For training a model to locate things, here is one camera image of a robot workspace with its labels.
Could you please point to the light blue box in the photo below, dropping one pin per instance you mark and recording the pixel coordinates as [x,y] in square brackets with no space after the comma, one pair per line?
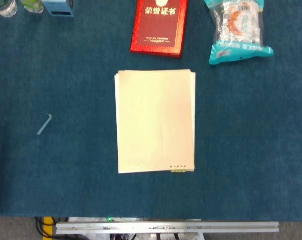
[59,8]

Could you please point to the aluminium frame rail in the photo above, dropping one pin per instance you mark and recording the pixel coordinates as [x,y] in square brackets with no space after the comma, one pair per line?
[165,227]

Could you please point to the clear glass bottle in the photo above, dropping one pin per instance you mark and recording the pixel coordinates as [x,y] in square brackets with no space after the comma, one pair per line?
[6,7]

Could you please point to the small light blue card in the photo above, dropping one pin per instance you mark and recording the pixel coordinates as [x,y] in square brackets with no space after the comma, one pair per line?
[44,125]

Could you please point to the teal snack bag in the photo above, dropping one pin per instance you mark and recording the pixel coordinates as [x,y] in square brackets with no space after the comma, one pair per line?
[236,27]

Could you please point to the red certificate book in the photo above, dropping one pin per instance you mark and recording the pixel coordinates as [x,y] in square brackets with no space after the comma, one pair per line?
[158,27]

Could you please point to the blue felt table cloth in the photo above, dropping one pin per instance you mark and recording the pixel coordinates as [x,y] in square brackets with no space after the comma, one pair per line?
[66,75]

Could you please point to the green-tinted glass bottle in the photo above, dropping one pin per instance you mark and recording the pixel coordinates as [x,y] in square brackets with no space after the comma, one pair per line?
[33,6]

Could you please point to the stack of cream paper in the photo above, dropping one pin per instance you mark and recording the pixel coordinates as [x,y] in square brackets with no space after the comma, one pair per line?
[154,120]

